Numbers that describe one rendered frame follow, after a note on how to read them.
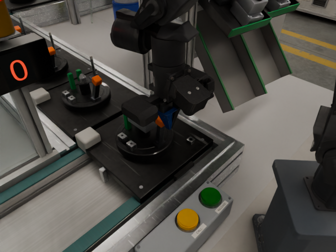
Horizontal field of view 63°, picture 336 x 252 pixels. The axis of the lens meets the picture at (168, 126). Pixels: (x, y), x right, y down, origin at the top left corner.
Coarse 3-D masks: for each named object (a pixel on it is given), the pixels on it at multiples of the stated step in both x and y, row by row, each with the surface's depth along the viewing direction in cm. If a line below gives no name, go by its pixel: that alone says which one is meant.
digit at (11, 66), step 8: (24, 48) 46; (0, 56) 44; (8, 56) 44; (16, 56) 45; (24, 56) 46; (0, 64) 44; (8, 64) 45; (16, 64) 46; (24, 64) 47; (8, 72) 46; (16, 72) 47; (24, 72) 48; (32, 72) 49; (8, 80) 46; (16, 80) 47; (24, 80) 48
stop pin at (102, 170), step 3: (99, 168) 61; (102, 168) 61; (99, 171) 61; (102, 171) 60; (105, 171) 61; (102, 174) 61; (105, 174) 61; (102, 177) 62; (105, 177) 62; (102, 180) 63; (105, 180) 62; (108, 180) 63
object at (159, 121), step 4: (156, 120) 57; (160, 120) 56; (160, 124) 57; (160, 128) 58; (156, 132) 60; (160, 132) 59; (156, 136) 61; (160, 136) 60; (156, 140) 62; (160, 140) 61
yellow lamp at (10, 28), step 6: (0, 0) 41; (0, 6) 41; (0, 12) 41; (6, 12) 42; (0, 18) 41; (6, 18) 42; (0, 24) 42; (6, 24) 42; (12, 24) 44; (0, 30) 42; (6, 30) 43; (12, 30) 44; (0, 36) 42
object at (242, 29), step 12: (204, 0) 62; (216, 12) 60; (228, 12) 64; (264, 12) 65; (216, 24) 61; (228, 24) 59; (240, 24) 63; (252, 24) 61; (264, 24) 65; (228, 36) 60
